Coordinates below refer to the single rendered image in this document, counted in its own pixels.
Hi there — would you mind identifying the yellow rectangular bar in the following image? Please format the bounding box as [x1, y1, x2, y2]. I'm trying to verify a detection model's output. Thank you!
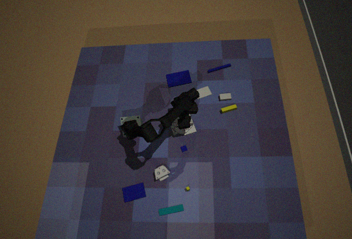
[221, 104, 237, 113]

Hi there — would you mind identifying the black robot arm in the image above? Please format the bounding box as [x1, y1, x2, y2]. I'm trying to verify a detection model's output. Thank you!
[120, 88, 200, 143]

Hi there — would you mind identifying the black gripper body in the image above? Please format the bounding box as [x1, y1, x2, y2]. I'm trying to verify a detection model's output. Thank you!
[178, 112, 190, 129]

